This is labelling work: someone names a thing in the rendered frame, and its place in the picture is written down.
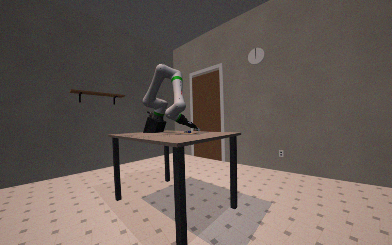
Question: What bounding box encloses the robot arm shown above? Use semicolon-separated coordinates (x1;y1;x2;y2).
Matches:
143;64;186;124

